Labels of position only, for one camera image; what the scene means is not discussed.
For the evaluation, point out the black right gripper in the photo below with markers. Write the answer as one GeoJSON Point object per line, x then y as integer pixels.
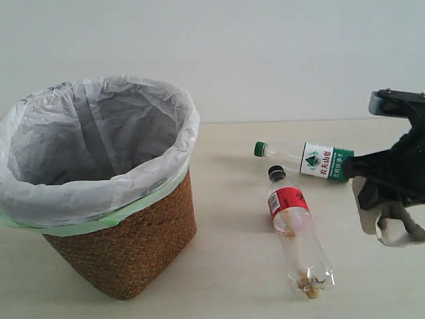
{"type": "Point", "coordinates": [407, 155]}

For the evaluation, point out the green label water bottle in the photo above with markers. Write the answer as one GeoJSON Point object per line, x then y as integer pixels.
{"type": "Point", "coordinates": [315, 160]}

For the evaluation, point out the red label clear bottle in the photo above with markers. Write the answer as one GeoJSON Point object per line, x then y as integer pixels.
{"type": "Point", "coordinates": [308, 268]}

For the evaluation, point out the woven wicker waste basket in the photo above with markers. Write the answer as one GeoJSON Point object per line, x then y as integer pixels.
{"type": "Point", "coordinates": [121, 261]}

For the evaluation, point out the white green plastic bin liner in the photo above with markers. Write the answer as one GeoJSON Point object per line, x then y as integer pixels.
{"type": "Point", "coordinates": [82, 156]}

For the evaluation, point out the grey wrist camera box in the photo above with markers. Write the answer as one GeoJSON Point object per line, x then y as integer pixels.
{"type": "Point", "coordinates": [388, 103]}

